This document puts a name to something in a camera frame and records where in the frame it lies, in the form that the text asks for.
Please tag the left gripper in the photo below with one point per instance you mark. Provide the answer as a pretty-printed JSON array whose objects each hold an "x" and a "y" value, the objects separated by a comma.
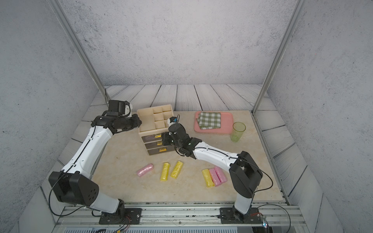
[{"x": 134, "y": 122}]

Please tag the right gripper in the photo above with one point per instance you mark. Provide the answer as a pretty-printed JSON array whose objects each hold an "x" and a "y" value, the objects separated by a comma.
[{"x": 167, "y": 138}]

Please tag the grey translucent drawer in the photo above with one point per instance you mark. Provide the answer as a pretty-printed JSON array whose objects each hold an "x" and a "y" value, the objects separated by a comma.
[
  {"x": 153, "y": 145},
  {"x": 160, "y": 150},
  {"x": 152, "y": 138}
]

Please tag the beige drawer organizer cabinet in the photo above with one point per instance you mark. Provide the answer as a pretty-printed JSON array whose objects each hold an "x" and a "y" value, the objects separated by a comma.
[{"x": 154, "y": 119}]

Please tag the yellow bag roll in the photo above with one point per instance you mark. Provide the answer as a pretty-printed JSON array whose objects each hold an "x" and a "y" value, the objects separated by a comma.
[
  {"x": 165, "y": 172},
  {"x": 207, "y": 178},
  {"x": 177, "y": 169}
]

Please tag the pink bag roll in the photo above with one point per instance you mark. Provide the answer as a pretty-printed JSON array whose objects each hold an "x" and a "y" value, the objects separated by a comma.
[
  {"x": 146, "y": 169},
  {"x": 214, "y": 177},
  {"x": 220, "y": 174}
]

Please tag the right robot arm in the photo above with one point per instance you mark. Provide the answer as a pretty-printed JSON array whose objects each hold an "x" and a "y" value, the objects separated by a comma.
[{"x": 244, "y": 172}]

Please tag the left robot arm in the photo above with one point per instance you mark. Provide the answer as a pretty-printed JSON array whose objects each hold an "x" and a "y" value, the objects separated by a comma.
[{"x": 73, "y": 184}]

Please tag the green checkered cloth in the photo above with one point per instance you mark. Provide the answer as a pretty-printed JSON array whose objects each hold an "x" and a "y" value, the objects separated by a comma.
[{"x": 209, "y": 120}]

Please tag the pink plastic tray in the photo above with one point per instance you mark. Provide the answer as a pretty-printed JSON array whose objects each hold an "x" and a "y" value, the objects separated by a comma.
[{"x": 226, "y": 124}]

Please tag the green translucent cup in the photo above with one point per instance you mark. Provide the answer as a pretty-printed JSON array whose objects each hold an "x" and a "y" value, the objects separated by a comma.
[{"x": 238, "y": 129}]

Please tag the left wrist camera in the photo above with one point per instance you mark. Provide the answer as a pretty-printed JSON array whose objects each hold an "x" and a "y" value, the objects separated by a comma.
[{"x": 128, "y": 109}]

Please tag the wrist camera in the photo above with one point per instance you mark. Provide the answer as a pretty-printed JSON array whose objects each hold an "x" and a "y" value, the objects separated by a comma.
[
  {"x": 128, "y": 109},
  {"x": 172, "y": 120}
]

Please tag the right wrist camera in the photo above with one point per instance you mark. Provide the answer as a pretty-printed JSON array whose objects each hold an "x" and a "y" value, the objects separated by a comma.
[{"x": 172, "y": 120}]

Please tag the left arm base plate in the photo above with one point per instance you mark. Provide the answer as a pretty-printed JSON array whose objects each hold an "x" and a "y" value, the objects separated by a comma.
[{"x": 128, "y": 216}]

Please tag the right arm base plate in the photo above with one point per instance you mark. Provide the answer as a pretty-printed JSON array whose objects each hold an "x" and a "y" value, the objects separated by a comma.
[{"x": 229, "y": 215}]

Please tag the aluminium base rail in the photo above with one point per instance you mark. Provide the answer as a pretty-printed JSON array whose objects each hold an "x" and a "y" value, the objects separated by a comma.
[{"x": 185, "y": 217}]

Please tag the left aluminium frame post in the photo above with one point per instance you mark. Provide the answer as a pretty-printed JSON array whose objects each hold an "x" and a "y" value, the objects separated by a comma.
[{"x": 68, "y": 29}]

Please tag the aluminium frame post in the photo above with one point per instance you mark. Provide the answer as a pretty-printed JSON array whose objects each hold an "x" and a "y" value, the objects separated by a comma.
[
  {"x": 68, "y": 29},
  {"x": 300, "y": 5}
]

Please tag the right aluminium frame post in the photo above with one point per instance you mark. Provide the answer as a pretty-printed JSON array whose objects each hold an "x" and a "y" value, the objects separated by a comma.
[{"x": 300, "y": 5}]

